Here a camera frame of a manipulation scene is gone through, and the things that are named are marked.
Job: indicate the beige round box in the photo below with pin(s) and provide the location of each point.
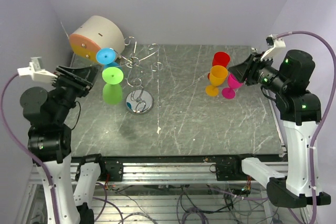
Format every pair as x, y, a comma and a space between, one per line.
94, 34

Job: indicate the chrome wire glass rack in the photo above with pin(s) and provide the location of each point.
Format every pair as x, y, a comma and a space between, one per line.
138, 101

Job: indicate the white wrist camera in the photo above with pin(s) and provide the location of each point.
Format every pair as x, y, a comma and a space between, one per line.
36, 71
275, 47

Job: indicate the blue plastic wine glass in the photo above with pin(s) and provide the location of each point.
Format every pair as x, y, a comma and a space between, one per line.
107, 57

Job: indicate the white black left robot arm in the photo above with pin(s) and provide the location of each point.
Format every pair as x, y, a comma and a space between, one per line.
49, 141

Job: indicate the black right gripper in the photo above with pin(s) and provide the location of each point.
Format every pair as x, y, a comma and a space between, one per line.
245, 72

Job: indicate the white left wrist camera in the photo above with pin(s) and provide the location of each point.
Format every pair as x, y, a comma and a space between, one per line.
36, 71

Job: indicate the aluminium mounting rail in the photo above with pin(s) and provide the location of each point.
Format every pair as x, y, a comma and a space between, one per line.
162, 170

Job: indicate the green plastic wine glass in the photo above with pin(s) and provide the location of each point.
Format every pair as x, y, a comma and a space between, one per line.
112, 90

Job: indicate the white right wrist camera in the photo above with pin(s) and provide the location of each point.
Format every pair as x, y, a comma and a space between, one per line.
275, 47

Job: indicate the red plastic wine glass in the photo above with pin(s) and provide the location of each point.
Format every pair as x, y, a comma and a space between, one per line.
219, 64

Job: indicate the pink plastic wine glass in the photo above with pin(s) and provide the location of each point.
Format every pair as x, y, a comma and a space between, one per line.
233, 85

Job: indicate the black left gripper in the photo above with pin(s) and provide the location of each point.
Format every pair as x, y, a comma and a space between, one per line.
82, 78

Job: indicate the orange plastic wine glass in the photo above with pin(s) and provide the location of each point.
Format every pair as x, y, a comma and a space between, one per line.
217, 76

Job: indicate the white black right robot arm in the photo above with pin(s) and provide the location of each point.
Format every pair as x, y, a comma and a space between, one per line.
300, 111

